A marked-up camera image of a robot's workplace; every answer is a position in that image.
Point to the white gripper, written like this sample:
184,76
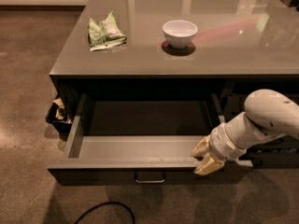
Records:
220,142

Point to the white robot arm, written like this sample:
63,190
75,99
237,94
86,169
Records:
246,131

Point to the grey drawer cabinet counter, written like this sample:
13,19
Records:
241,45

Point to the dark round coaster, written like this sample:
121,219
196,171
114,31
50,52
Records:
188,50

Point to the white ceramic bowl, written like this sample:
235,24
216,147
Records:
179,33

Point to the black bin with trash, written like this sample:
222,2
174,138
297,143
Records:
58,117

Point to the green crumpled snack bag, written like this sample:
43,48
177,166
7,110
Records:
105,34

